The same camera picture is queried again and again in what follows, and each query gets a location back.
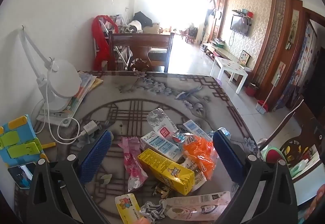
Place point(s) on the black bag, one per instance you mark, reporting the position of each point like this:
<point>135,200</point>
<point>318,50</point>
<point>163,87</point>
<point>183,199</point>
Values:
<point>142,19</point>

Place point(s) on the low television cabinet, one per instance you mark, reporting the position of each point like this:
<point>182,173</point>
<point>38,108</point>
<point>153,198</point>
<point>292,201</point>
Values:
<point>223,52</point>

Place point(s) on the red blue dustpan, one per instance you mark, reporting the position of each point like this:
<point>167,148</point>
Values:
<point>261,106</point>

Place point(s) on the stout white blue carton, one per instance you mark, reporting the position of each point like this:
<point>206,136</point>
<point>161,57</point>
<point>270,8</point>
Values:
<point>160,144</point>

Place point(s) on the small red waste basket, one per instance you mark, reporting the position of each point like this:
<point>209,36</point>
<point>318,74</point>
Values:
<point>251,90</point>

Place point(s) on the colourful geometric picture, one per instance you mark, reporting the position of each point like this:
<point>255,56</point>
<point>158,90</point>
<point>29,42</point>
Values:
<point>245,57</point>

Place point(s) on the yellow drink carton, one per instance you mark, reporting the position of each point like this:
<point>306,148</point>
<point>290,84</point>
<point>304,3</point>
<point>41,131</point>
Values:
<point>165,170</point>

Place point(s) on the blue green phone stand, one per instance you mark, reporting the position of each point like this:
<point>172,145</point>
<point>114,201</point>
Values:
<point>15,137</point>

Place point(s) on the white pink packet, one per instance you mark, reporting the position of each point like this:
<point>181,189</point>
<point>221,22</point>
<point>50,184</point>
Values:
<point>198,206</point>

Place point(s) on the white coffee table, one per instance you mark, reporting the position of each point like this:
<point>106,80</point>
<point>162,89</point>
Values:
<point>229,65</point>

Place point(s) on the blue silver foil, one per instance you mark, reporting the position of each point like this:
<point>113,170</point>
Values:
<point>151,210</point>

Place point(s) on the blue white wrapper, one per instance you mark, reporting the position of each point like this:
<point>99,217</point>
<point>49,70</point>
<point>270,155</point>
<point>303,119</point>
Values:
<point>223,132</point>

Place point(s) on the wall television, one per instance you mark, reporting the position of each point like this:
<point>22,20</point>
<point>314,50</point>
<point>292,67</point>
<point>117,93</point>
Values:
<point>240,24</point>

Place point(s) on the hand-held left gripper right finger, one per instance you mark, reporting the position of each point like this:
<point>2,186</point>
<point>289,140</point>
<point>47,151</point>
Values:
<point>227,155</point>

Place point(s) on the yellow bear-print packet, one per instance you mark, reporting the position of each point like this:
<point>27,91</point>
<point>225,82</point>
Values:
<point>127,207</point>

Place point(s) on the colourful printed curtain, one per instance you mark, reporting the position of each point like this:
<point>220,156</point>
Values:
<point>304,69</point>

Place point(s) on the orange wrapper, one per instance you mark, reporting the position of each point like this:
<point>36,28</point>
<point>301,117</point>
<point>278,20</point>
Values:
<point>200,150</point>

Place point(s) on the clear plastic bottle red label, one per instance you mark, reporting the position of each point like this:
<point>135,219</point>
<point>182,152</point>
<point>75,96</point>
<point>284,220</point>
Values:
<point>160,122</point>

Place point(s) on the pink wrapper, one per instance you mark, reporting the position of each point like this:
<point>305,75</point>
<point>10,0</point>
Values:
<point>132,160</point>

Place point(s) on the red bin green rim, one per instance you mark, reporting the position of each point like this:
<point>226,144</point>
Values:
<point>273,155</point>

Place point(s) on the wooden dining chair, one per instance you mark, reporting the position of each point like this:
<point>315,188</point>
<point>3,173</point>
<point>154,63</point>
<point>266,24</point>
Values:
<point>142,41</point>

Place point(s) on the white brown-print wrapper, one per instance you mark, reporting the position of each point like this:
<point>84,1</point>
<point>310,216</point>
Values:
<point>198,178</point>

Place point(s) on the white desk lamp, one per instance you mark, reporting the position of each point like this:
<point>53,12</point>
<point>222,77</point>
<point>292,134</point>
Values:
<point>63,76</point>

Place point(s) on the smartphone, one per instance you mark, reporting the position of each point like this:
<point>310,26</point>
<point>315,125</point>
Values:
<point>21,175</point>

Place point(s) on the red plastic bag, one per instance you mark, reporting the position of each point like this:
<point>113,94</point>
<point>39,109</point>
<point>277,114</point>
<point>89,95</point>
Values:
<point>100,41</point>

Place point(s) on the carved wooden chair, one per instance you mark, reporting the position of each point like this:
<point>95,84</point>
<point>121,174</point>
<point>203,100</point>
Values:
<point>302,135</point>

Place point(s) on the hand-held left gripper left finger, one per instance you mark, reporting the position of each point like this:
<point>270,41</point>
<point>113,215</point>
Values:
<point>96,155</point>

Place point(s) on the long white blue carton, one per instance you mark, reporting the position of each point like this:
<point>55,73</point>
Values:
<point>194,127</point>

